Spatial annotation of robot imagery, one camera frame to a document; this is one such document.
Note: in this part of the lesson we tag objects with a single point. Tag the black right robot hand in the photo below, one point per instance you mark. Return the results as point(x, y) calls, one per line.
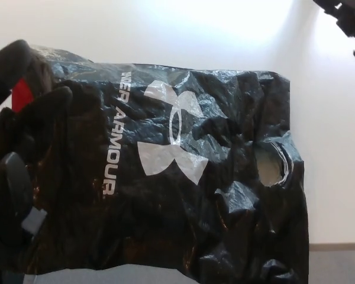
point(353, 20)

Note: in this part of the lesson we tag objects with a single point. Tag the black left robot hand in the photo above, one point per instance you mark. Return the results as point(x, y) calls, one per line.
point(13, 183)

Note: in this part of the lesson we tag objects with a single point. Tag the black Under Armour plastic bag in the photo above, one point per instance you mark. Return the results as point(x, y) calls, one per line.
point(195, 183)

